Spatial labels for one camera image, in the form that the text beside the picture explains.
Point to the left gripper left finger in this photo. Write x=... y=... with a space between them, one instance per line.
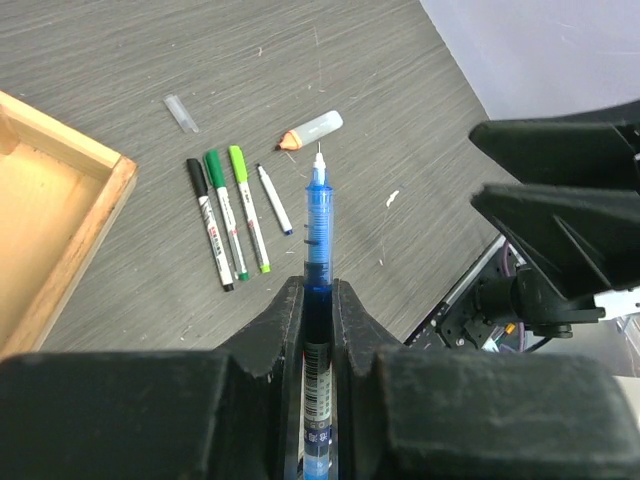
x=232 y=412

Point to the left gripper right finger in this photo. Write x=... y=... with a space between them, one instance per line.
x=409 y=413

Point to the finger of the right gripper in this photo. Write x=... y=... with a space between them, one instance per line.
x=594 y=149
x=582 y=241

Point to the white pen black tip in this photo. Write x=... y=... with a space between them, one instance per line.
x=215 y=242

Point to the blue pen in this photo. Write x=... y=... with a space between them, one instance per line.
x=317 y=319

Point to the long white green pen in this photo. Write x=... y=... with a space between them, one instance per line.
x=241 y=271

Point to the white pen green tip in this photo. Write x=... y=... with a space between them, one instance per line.
x=254 y=227

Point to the short white pen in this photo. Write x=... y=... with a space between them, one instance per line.
x=275 y=201

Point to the black pen cap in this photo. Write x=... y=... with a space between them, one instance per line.
x=197 y=177

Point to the light green pen cap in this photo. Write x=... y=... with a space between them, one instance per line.
x=238 y=164

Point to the clear pen cap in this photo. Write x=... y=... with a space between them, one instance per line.
x=180 y=114

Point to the dark green pen cap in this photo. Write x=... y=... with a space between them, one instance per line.
x=214 y=169

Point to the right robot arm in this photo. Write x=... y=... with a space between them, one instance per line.
x=501 y=303

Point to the grey pencil orange tip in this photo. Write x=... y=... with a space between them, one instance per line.
x=310 y=131

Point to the wooden clothes rack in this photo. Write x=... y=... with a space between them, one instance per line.
x=61 y=192

